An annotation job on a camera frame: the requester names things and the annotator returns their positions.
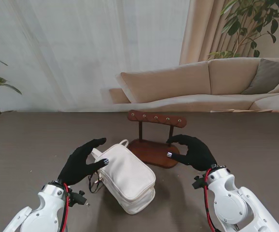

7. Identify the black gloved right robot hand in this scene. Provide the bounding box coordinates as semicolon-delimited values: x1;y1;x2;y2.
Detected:
166;134;219;172

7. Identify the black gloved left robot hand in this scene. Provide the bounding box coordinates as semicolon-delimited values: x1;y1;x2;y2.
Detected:
57;137;110;187

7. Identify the brown wooden jewelry stand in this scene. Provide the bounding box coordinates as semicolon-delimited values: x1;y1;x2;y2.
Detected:
126;110;187;169

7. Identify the white leather bag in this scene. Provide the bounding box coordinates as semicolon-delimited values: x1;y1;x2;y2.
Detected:
88;139;156;215

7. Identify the beige sofa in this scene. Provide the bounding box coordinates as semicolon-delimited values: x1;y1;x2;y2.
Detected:
109;57;279;121

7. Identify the grey cushion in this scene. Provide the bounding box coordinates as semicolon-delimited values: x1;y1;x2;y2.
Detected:
241;58;279;95

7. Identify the white sheer curtain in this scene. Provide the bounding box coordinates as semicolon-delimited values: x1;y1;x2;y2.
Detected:
0;0;191;113

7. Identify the beige curtain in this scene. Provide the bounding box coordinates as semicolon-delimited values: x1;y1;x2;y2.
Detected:
179;0;261;65

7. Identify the tall leafy ficus plant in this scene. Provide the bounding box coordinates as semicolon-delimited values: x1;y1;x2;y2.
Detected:
207;0;279;60

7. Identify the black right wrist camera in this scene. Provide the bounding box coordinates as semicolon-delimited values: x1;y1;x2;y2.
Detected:
192;175;207;190

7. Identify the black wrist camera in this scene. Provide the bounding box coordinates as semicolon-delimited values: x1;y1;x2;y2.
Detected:
192;175;207;190
68;190;87;207

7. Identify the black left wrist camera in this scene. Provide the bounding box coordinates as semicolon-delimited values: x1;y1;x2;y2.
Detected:
68;190;87;207

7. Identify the red left arm cable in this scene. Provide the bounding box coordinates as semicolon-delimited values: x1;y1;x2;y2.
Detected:
58;183;70;232

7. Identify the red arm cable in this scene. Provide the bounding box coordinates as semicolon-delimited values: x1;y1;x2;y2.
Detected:
58;183;70;232
203;168;216;232

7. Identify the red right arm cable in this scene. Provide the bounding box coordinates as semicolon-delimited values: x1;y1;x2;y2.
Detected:
203;168;216;232

